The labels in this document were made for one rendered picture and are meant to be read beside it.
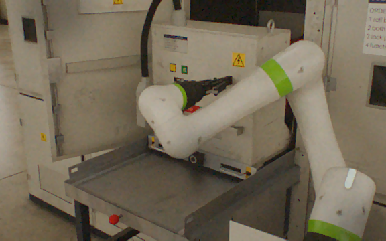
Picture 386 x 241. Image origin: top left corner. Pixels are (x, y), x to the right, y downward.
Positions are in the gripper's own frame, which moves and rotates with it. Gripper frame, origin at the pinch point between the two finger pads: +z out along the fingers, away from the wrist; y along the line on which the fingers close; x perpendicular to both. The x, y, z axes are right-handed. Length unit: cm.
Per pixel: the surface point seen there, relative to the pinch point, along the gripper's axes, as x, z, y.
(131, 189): -38, -27, -21
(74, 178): -37, -36, -41
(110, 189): -38, -32, -27
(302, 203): -54, 30, 19
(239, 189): -33.8, -9.3, 13.8
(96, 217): -109, 28, -112
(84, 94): -13, -13, -63
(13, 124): -123, 110, -344
